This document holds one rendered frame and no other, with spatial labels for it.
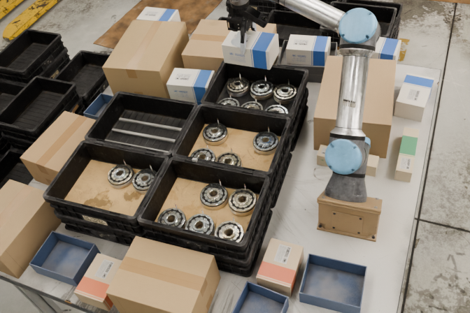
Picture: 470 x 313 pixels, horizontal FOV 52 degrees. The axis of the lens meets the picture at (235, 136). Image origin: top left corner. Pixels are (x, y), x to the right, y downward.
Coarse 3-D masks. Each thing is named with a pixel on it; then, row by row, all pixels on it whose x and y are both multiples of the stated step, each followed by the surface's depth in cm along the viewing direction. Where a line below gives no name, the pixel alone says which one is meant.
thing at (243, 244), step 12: (216, 168) 178; (228, 168) 177; (264, 180) 171; (264, 192) 168; (144, 204) 171; (252, 216) 162; (156, 228) 166; (168, 228) 163; (180, 228) 162; (252, 228) 161; (204, 240) 160; (216, 240) 157; (228, 240) 157
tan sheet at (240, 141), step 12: (228, 132) 204; (240, 132) 203; (252, 132) 202; (204, 144) 201; (228, 144) 199; (240, 144) 198; (252, 144) 197; (216, 156) 195; (240, 156) 194; (252, 156) 193; (264, 156) 192; (252, 168) 189; (264, 168) 188
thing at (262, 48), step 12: (228, 36) 197; (252, 36) 195; (264, 36) 194; (276, 36) 193; (228, 48) 194; (240, 48) 191; (252, 48) 190; (264, 48) 189; (276, 48) 196; (228, 60) 198; (240, 60) 196; (252, 60) 193; (264, 60) 191
